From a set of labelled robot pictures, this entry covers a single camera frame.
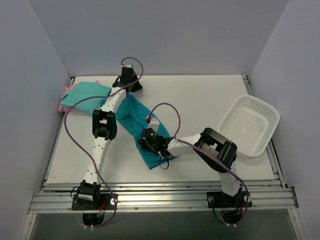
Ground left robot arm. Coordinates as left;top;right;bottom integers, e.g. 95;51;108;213
77;64;142;210

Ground purple cable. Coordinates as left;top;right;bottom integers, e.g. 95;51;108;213
148;102;251;227
64;56;144;228

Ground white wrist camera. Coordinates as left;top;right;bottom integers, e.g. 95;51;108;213
146;116;160;132
120;63;134;69

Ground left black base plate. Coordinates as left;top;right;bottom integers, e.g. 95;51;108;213
71;193;118;211

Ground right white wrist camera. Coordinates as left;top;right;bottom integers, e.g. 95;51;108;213
146;116;160;132

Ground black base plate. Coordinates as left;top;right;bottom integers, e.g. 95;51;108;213
206;190;253;209
71;193;118;211

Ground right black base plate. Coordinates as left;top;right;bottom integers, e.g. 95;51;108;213
206;190;253;209

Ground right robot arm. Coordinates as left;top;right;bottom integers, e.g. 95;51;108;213
138;127;241;207

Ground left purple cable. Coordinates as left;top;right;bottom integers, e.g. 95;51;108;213
64;56;144;228

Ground white perforated plastic basket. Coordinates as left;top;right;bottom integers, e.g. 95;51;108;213
217;95;280;158

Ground folded pink t shirt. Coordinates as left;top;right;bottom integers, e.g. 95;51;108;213
57;80;101;114

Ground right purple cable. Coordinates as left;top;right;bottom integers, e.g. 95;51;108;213
148;102;251;227

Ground teal t shirt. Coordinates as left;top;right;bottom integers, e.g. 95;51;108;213
115;94;169;170

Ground folded mint green t shirt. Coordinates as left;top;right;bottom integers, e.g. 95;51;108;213
59;81;114;116

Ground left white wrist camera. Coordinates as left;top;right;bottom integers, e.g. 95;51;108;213
120;63;134;69

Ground aluminium rail frame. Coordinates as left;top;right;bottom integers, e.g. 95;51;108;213
28;75;298;214

